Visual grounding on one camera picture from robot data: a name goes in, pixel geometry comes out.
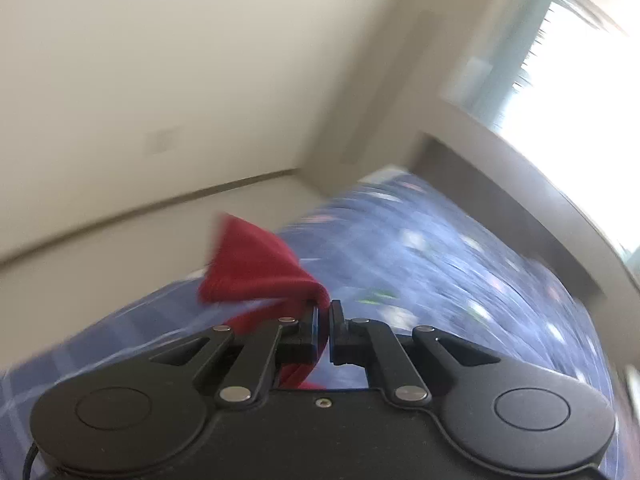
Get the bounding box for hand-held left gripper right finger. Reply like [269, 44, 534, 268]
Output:
[329, 299, 502, 409]

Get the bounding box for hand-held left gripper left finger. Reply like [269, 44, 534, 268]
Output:
[149, 301, 321, 411]

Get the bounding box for dark red knit garment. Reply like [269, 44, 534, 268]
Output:
[196, 212, 332, 392]

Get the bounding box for blue checked floral blanket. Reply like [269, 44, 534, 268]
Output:
[0, 166, 632, 480]

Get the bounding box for beige window ledge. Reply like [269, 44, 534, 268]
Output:
[412, 92, 640, 313]

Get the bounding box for bright window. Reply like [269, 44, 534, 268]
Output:
[467, 0, 640, 263]

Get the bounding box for black cable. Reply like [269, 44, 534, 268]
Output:
[21, 441, 42, 480]

